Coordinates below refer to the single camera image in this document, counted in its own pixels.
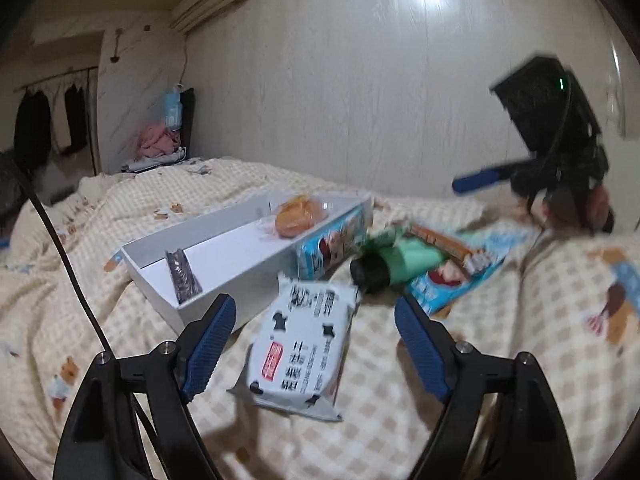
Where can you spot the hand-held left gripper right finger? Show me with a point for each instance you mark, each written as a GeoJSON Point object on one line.
{"type": "Point", "coordinates": [420, 355]}

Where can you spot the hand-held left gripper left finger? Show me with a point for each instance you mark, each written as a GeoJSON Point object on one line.
{"type": "Point", "coordinates": [210, 347]}

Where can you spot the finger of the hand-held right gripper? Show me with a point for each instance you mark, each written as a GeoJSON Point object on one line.
{"type": "Point", "coordinates": [477, 180]}

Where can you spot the dark patterned snack packet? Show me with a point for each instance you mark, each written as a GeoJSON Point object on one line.
{"type": "Point", "coordinates": [183, 277]}

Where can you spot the white wet wipes packet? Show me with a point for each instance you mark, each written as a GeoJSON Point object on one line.
{"type": "Point", "coordinates": [300, 350]}

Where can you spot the blue cartoon snack box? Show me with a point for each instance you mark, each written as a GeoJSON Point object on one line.
{"type": "Point", "coordinates": [327, 250]}
{"type": "Point", "coordinates": [465, 275]}

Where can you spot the green bottle with black cap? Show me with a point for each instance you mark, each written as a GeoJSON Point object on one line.
{"type": "Point", "coordinates": [400, 262]}

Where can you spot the white rectangular box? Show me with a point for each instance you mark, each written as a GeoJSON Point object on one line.
{"type": "Point", "coordinates": [230, 255]}

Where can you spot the green snack packet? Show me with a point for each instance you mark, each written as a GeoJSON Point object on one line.
{"type": "Point", "coordinates": [387, 236]}

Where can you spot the orange bread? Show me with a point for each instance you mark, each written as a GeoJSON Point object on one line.
{"type": "Point", "coordinates": [297, 217]}

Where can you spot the person's right hand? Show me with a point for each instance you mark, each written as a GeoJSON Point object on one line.
{"type": "Point", "coordinates": [598, 206]}

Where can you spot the pink clothes pile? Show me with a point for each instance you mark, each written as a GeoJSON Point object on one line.
{"type": "Point", "coordinates": [156, 140]}

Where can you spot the black upright case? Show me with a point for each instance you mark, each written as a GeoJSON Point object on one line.
{"type": "Point", "coordinates": [187, 117]}

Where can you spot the blue plastic bag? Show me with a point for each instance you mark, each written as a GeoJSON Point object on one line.
{"type": "Point", "coordinates": [172, 107]}

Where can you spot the black hanging garment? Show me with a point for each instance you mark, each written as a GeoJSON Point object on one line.
{"type": "Point", "coordinates": [31, 125]}
{"type": "Point", "coordinates": [75, 117]}

